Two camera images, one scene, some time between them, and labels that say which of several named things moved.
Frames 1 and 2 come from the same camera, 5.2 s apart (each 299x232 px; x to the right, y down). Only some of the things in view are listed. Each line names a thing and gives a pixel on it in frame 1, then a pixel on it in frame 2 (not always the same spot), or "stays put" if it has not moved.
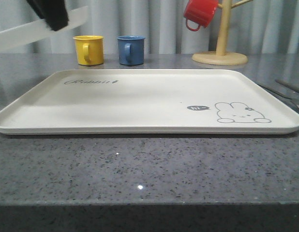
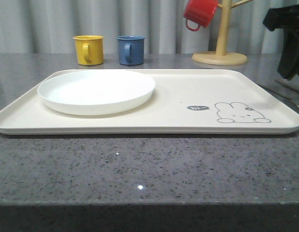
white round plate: [24, 33] -> [96, 92]
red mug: [201, 11] stays put
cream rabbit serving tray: [149, 101] stays put
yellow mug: [89, 49] stays put
